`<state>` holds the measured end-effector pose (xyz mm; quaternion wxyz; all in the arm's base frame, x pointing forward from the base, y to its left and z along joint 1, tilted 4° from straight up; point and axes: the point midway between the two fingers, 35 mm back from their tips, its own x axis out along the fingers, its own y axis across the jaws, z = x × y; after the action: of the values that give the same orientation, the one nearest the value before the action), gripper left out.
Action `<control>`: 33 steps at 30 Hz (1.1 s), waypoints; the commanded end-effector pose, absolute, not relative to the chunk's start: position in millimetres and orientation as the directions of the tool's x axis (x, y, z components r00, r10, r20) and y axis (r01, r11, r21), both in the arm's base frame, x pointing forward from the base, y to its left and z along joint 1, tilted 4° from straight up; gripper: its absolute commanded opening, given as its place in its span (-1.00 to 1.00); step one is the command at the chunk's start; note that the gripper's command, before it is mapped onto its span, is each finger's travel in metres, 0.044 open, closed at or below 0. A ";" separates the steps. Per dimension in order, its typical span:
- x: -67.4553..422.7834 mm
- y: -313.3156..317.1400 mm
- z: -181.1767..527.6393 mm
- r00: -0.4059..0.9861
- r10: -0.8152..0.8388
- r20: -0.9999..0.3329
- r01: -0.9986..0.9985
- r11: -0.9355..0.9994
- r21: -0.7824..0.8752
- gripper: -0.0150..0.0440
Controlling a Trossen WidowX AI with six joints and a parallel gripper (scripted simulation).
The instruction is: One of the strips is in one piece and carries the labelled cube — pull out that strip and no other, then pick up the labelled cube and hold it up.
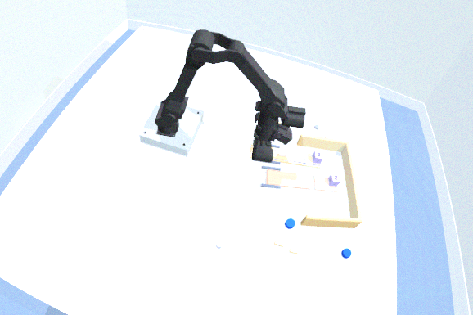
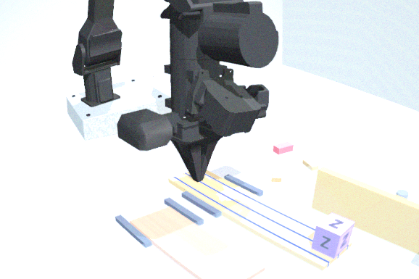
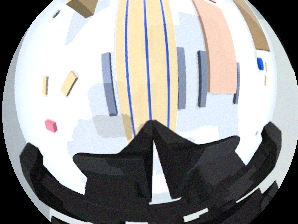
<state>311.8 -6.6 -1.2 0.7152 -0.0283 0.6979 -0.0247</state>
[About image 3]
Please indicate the pink rectangular block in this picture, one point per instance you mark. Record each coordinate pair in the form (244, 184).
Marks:
(51, 126)

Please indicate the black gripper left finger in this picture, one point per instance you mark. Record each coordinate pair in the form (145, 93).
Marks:
(133, 163)

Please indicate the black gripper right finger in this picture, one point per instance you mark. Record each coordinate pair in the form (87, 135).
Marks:
(179, 156)

